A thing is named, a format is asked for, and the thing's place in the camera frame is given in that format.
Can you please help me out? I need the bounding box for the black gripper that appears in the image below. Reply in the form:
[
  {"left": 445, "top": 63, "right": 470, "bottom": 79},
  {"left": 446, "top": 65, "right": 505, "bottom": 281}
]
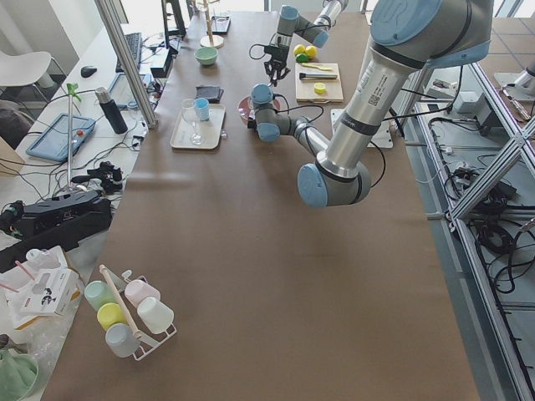
[{"left": 263, "top": 44, "right": 290, "bottom": 85}]

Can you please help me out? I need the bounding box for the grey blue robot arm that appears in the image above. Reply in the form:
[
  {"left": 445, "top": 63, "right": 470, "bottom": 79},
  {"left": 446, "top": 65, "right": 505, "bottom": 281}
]
[
  {"left": 263, "top": 0, "right": 349, "bottom": 86},
  {"left": 251, "top": 0, "right": 493, "bottom": 207}
]

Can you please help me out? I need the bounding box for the light blue plastic cup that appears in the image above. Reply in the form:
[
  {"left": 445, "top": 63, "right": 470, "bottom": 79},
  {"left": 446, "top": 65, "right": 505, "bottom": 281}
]
[{"left": 195, "top": 97, "right": 210, "bottom": 121}]

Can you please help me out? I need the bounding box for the pink cup on rack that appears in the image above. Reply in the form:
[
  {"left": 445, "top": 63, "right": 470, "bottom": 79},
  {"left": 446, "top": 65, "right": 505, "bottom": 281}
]
[{"left": 125, "top": 279, "right": 161, "bottom": 307}]

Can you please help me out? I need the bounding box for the white cup on rack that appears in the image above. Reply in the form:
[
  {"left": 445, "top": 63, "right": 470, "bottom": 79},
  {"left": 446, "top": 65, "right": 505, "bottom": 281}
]
[{"left": 137, "top": 297, "right": 175, "bottom": 334}]

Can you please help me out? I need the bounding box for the green cup on rack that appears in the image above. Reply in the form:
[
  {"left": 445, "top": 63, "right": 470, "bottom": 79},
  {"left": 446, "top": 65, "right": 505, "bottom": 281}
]
[{"left": 84, "top": 281, "right": 115, "bottom": 312}]

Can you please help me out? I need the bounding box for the yellow cup on rack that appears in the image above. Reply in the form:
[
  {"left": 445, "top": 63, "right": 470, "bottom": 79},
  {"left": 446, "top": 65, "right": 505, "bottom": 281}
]
[{"left": 97, "top": 302, "right": 126, "bottom": 331}]

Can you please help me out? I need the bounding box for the grey cup on rack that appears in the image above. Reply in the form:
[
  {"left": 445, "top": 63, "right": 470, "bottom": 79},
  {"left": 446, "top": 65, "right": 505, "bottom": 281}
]
[{"left": 105, "top": 323, "right": 140, "bottom": 358}]

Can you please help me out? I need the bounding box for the steel muddler black tip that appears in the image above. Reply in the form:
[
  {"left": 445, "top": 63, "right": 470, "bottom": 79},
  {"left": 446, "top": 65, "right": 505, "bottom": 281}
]
[{"left": 298, "top": 72, "right": 338, "bottom": 80}]

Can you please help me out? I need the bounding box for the green lime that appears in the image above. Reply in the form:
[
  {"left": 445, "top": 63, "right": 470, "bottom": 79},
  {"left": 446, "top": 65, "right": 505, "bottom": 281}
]
[{"left": 295, "top": 53, "right": 309, "bottom": 63}]

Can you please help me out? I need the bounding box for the yellow plastic knife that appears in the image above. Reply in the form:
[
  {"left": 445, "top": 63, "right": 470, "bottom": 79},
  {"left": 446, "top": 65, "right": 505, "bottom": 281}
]
[{"left": 300, "top": 63, "right": 332, "bottom": 71}]

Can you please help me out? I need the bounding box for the lower whole yellow lemon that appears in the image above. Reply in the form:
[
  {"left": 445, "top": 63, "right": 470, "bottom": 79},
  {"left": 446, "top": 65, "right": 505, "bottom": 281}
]
[{"left": 293, "top": 44, "right": 306, "bottom": 57}]

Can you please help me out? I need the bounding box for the whole yellow lemon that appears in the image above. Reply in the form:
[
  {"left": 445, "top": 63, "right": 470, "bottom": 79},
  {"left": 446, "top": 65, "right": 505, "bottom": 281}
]
[
  {"left": 293, "top": 44, "right": 306, "bottom": 57},
  {"left": 305, "top": 45, "right": 318, "bottom": 59}
]

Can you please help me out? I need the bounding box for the bamboo cutting board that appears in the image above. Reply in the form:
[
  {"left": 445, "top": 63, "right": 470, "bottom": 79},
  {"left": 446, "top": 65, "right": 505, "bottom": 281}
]
[{"left": 295, "top": 63, "right": 344, "bottom": 103}]

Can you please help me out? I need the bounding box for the upper whole yellow lemon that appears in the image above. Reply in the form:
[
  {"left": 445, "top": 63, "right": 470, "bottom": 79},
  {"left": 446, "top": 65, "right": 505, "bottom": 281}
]
[{"left": 305, "top": 45, "right": 318, "bottom": 59}]

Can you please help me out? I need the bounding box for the halved lemon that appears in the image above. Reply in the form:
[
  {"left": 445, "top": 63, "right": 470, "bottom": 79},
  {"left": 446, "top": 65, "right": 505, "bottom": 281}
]
[{"left": 313, "top": 83, "right": 326, "bottom": 94}]

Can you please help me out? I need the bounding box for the pink bowl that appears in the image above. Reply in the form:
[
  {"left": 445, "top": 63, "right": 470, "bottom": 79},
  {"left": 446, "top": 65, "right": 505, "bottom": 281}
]
[{"left": 237, "top": 96, "right": 280, "bottom": 129}]

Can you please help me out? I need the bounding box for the wooden mug tree stand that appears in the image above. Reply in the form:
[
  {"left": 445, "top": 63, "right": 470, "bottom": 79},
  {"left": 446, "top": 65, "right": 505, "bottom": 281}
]
[{"left": 196, "top": 0, "right": 224, "bottom": 48}]

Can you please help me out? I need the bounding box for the mint green ceramic bowl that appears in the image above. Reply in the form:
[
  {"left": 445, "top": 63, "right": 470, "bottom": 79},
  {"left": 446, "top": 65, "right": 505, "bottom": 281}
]
[{"left": 194, "top": 47, "right": 218, "bottom": 67}]

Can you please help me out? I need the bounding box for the cream rectangular serving tray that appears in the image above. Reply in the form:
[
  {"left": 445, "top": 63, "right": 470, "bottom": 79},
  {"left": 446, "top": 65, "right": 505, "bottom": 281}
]
[{"left": 170, "top": 104, "right": 226, "bottom": 150}]

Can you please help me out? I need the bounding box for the clear wine glass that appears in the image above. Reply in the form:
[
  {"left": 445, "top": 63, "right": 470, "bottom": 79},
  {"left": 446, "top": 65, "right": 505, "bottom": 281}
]
[{"left": 181, "top": 99, "right": 202, "bottom": 145}]

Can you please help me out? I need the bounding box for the black computer keyboard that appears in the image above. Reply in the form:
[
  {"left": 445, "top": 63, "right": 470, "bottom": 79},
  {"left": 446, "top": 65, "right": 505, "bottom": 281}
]
[{"left": 124, "top": 33, "right": 143, "bottom": 69}]

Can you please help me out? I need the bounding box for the black water bottle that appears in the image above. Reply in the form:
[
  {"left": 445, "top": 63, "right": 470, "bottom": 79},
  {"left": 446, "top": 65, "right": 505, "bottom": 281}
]
[{"left": 94, "top": 87, "right": 128, "bottom": 135}]

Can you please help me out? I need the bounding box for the black computer mouse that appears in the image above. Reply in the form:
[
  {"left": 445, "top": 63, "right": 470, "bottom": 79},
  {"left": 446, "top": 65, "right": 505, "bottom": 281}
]
[{"left": 80, "top": 65, "right": 97, "bottom": 79}]

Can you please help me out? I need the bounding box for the grey power adapter box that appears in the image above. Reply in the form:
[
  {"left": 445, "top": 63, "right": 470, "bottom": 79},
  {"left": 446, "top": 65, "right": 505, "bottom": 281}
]
[{"left": 453, "top": 91, "right": 502, "bottom": 136}]

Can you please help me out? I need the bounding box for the blue teach pendant tablet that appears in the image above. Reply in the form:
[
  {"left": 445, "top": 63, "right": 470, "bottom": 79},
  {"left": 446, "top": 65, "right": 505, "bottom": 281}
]
[{"left": 26, "top": 113, "right": 96, "bottom": 162}]

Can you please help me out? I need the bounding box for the white chair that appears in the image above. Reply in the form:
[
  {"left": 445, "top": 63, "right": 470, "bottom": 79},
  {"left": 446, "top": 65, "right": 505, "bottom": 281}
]
[{"left": 1, "top": 51, "right": 67, "bottom": 108}]

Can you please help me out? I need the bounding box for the black equipment case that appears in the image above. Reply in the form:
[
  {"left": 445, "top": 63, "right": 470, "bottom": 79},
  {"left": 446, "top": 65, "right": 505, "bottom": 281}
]
[{"left": 1, "top": 190, "right": 112, "bottom": 272}]

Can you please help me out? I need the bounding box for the white product box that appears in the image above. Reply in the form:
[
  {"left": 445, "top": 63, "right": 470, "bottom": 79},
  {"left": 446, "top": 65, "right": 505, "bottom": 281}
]
[{"left": 20, "top": 268, "right": 79, "bottom": 317}]

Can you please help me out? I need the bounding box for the black picture frame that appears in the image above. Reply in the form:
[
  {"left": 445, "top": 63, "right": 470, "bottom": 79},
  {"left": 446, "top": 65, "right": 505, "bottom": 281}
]
[{"left": 211, "top": 16, "right": 231, "bottom": 35}]

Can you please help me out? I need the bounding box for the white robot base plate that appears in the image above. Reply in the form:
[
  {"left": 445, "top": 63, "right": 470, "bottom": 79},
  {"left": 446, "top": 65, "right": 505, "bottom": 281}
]
[{"left": 329, "top": 107, "right": 395, "bottom": 150}]

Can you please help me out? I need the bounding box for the aluminium frame post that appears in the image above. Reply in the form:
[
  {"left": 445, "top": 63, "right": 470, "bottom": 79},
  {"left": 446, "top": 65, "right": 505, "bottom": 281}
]
[{"left": 94, "top": 0, "right": 158, "bottom": 129}]

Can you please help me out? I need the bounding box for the wooden rack handle rod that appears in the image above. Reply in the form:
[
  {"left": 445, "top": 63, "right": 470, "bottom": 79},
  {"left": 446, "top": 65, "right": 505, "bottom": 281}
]
[{"left": 99, "top": 264, "right": 141, "bottom": 339}]

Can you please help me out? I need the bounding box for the white wire cup rack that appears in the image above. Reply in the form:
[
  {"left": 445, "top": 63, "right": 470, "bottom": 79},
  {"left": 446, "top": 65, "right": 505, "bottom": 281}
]
[{"left": 107, "top": 267, "right": 178, "bottom": 362}]

